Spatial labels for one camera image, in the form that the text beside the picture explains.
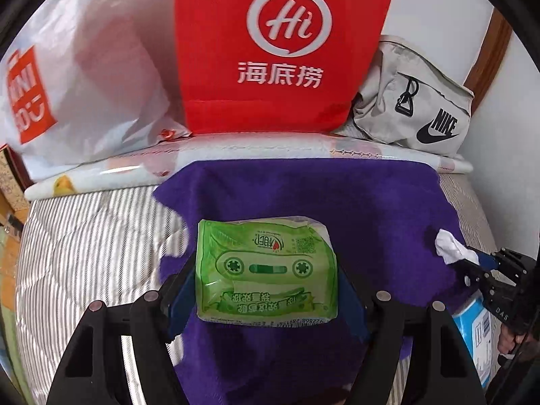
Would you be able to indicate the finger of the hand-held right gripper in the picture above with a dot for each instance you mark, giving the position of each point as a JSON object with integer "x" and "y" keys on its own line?
{"x": 489, "y": 260}
{"x": 472, "y": 274}

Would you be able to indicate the patterned cardboard box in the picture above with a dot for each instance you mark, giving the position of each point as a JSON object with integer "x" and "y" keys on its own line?
{"x": 12, "y": 177}

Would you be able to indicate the red paper bag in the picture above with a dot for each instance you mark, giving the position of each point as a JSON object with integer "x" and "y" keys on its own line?
{"x": 282, "y": 42}

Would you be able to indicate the white plastic shopping bag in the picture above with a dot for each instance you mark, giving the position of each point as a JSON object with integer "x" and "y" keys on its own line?
{"x": 105, "y": 71}

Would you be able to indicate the blue tissue pack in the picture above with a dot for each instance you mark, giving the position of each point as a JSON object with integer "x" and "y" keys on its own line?
{"x": 474, "y": 341}

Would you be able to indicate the purple towel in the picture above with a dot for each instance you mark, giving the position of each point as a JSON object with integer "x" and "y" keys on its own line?
{"x": 295, "y": 190}

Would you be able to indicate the white tissue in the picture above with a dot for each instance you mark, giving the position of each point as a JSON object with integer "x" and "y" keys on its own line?
{"x": 451, "y": 247}

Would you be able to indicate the person's right hand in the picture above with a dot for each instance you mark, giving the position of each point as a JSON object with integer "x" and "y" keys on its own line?
{"x": 508, "y": 341}

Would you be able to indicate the wooden bed frame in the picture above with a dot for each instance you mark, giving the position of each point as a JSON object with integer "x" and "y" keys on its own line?
{"x": 489, "y": 50}

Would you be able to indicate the green tissue pack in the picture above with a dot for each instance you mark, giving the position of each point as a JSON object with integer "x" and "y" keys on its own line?
{"x": 265, "y": 270}

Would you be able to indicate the striped mattress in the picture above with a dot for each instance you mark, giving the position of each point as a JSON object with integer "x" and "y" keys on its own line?
{"x": 84, "y": 244}

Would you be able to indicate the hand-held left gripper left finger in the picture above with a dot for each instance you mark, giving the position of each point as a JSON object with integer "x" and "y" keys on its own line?
{"x": 181, "y": 306}

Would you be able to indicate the grey waist bag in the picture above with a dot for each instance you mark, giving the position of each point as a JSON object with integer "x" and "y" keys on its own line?
{"x": 405, "y": 105}

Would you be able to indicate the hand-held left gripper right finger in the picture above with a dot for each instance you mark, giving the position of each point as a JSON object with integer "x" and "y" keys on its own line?
{"x": 353, "y": 306}

